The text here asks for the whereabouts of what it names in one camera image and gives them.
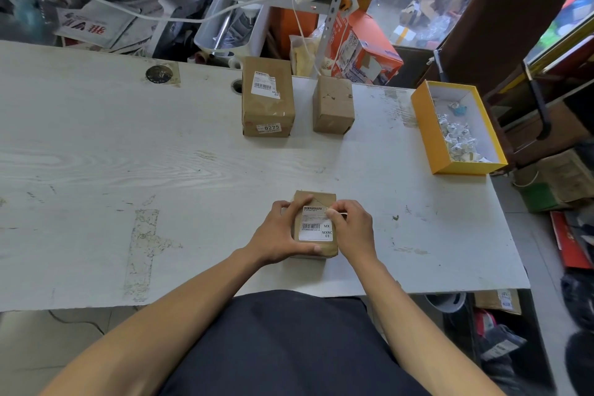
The person's right hand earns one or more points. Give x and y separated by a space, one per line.
355 233

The person's left hand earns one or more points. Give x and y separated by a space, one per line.
274 235

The small cube brown parcel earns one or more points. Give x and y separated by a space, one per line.
322 198

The small white label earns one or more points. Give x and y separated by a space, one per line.
269 128

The tall cardboard box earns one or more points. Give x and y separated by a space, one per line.
268 110

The pile of torn label scraps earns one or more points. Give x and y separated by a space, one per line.
459 136

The labelled brown cardboard box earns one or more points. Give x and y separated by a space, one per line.
487 302

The person's left forearm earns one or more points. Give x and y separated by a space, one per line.
158 330

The person's right forearm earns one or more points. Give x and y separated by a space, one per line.
417 335

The yellow tray with label scraps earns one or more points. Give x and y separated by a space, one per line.
429 136

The white bucket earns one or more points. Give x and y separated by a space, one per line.
445 303

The dark navy shirt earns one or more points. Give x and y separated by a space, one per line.
292 349

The beige plastic packet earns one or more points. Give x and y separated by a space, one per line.
301 57

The orange printed carton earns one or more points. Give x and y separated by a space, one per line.
376 38

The black round grommet cover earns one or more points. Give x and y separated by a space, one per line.
159 74

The white plastic bin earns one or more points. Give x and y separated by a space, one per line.
257 29

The red folder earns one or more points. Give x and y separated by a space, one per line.
568 245

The black plastic crate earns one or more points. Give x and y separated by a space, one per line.
538 363

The black round stool base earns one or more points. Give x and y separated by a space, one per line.
581 363

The folded newspaper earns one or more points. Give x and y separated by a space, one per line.
97 26

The white perforated metal post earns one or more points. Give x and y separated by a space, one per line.
336 6

